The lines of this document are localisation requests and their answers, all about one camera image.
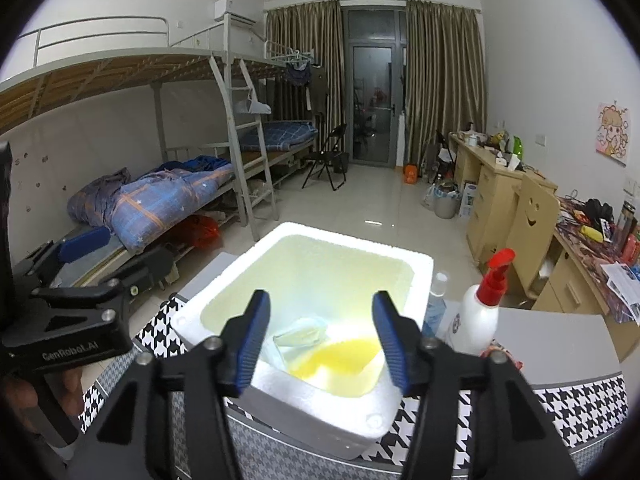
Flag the blue plaid quilt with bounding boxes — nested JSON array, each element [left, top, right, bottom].
[[67, 155, 236, 253]]

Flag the hanging dark jacket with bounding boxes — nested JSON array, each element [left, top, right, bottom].
[[309, 64, 329, 112]]

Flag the dark thermos bottle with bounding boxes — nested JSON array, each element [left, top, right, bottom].
[[616, 201, 633, 241]]

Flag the wooden desk with printed cover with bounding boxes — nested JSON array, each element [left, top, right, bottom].
[[532, 195, 640, 361]]

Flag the wooden chair with smiley face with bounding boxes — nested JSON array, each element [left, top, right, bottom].
[[510, 172, 561, 306]]

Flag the red plastic bag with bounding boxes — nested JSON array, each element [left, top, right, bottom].
[[185, 214, 222, 251]]

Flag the white air conditioner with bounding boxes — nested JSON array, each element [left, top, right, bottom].
[[214, 0, 256, 26]]

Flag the white and blue carton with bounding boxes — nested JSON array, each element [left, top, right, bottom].
[[460, 180, 479, 218]]

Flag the cartoon wall poster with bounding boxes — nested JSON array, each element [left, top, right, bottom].
[[595, 102, 631, 166]]

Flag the hanging blue garment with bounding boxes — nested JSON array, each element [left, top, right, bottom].
[[285, 57, 313, 87]]

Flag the red snack packet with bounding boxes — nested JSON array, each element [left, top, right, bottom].
[[482, 339, 524, 368]]

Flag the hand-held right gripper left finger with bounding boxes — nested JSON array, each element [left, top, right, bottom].
[[67, 288, 273, 480]]

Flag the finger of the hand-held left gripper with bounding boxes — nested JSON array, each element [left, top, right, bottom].
[[12, 226, 112, 293], [30, 246, 176, 321]]

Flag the white bag on ladder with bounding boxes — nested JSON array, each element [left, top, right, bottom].
[[235, 94, 273, 116]]

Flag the white foam box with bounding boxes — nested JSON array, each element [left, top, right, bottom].
[[172, 222, 435, 461]]

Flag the glass balcony door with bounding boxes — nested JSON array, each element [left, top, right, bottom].
[[345, 7, 408, 166]]

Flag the yellow cloth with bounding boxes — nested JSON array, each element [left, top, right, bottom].
[[287, 337, 392, 399]]

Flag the light wooden desk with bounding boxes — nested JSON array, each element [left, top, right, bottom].
[[447, 132, 558, 261]]

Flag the black folding chair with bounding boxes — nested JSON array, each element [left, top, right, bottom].
[[301, 124, 351, 192]]

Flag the houndstooth tablecloth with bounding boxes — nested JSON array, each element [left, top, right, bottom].
[[80, 292, 631, 480]]

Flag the printed paper sheets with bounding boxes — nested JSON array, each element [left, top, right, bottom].
[[600, 262, 640, 322]]

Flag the person's left hand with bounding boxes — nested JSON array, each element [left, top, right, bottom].
[[0, 366, 85, 441]]

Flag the grey bucket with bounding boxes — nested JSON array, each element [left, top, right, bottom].
[[432, 180, 463, 220]]

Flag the brown curtain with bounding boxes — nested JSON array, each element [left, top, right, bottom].
[[405, 0, 488, 171], [265, 0, 346, 161]]

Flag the small blue spray bottle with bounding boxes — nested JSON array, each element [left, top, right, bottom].
[[422, 271, 451, 341]]

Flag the grey metal bunk bed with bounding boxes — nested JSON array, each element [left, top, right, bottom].
[[0, 12, 281, 306], [220, 35, 326, 196]]

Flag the white bottle with red pump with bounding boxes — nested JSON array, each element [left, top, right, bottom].
[[442, 248, 516, 358]]

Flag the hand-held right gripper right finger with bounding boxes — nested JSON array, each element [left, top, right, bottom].
[[371, 290, 583, 480]]

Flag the black headphones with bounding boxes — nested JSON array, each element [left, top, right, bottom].
[[582, 199, 614, 222]]

